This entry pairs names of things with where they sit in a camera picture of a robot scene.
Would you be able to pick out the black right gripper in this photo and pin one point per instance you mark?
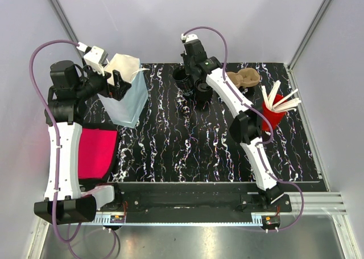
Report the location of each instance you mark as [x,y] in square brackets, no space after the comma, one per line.
[185,58]

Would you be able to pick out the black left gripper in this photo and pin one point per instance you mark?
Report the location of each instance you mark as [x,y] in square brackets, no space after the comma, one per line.
[118,90]

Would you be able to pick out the light blue paper bag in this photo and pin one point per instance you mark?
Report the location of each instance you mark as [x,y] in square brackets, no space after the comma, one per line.
[126,112]

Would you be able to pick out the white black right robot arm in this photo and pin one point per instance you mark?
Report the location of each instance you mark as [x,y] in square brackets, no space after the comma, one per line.
[246,129]

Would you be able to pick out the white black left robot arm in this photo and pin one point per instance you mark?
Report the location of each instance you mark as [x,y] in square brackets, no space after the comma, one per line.
[65,199]

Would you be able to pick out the black coffee cup with lid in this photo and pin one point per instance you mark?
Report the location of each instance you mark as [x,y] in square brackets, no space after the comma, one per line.
[203,91]

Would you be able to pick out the pink cloth on black pad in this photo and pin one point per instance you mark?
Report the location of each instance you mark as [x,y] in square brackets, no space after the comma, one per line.
[97,153]

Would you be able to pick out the white wrapped straw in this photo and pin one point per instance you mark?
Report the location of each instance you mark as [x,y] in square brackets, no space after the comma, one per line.
[275,106]
[272,95]
[267,95]
[286,106]

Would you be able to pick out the red plastic cup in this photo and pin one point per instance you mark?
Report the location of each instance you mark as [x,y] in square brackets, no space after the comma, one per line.
[273,117]

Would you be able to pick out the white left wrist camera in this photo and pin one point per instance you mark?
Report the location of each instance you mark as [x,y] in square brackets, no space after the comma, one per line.
[95,58]

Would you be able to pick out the aluminium frame post left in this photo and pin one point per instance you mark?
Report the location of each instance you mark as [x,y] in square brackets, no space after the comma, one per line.
[63,19]

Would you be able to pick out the aluminium frame post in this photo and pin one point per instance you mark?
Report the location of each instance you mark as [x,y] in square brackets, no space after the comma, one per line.
[320,13]
[63,19]

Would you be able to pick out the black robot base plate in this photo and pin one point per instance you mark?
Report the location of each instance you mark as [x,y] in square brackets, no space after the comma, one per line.
[196,203]

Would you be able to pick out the aluminium frame post right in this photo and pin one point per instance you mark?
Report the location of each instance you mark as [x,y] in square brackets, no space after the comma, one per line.
[320,13]

